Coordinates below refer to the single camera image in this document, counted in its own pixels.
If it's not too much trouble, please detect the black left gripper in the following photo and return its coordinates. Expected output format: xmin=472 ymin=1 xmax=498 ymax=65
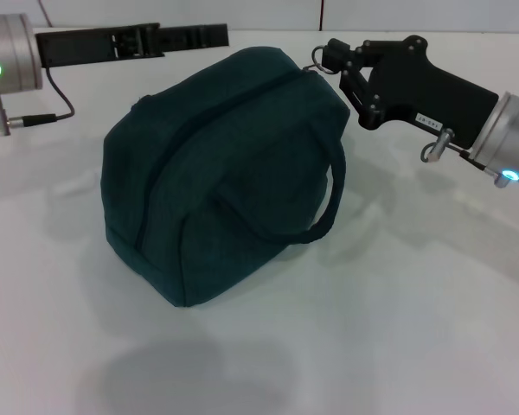
xmin=34 ymin=22 xmax=231 ymax=69

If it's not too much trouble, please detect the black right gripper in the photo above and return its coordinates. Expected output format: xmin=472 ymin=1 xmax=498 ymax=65
xmin=323 ymin=33 xmax=502 ymax=151

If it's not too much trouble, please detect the dark teal insulated lunch bag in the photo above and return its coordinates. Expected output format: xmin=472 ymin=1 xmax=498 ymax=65
xmin=100 ymin=45 xmax=352 ymax=310

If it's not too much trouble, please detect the right gripper cable with plug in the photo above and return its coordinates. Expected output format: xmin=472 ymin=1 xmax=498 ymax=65
xmin=419 ymin=127 xmax=505 ymax=179

